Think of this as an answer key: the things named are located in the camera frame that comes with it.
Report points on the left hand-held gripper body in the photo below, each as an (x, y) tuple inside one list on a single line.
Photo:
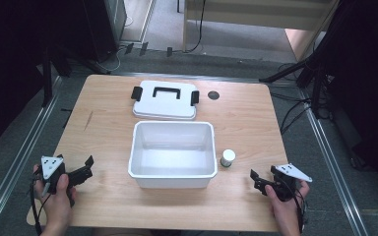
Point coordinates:
[(53, 170)]

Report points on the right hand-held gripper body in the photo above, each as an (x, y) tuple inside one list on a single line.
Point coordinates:
[(285, 183)]

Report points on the person's right hand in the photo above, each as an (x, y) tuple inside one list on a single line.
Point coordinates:
[(285, 209)]

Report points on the person's left hand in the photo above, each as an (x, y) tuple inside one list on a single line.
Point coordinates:
[(59, 205)]

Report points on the small white bottle green label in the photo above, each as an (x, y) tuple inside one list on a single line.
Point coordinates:
[(227, 157)]

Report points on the white plastic storage box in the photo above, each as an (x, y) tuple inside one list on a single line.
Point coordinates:
[(173, 154)]

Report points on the black metal stand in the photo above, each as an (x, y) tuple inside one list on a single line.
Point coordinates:
[(47, 82)]

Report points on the black round table grommet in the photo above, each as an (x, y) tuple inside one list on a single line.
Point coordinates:
[(213, 95)]

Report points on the dark curtain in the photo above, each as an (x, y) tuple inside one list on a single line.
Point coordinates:
[(13, 65), (367, 82)]

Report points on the black tripod stand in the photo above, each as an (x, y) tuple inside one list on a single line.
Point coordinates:
[(315, 65)]

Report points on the black cabinet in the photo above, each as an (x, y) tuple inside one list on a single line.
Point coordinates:
[(106, 26)]

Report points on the light wooden furniture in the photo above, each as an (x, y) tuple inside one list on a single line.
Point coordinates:
[(242, 14)]

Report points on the metal floor rail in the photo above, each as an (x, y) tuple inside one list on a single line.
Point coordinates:
[(16, 164), (334, 164)]

